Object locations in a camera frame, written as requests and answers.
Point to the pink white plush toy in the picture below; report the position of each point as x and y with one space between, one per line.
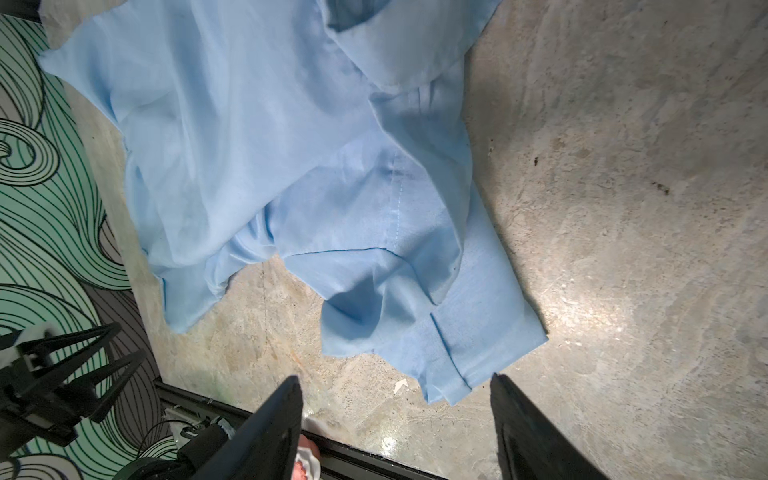
307 464

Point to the light blue long sleeve shirt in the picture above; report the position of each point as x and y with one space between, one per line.
328 133

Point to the black front mounting rail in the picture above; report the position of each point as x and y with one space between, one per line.
338 460

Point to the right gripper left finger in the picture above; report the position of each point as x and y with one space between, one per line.
265 445

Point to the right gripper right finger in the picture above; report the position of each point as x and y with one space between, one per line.
529 444

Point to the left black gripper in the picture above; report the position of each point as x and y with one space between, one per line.
24 396

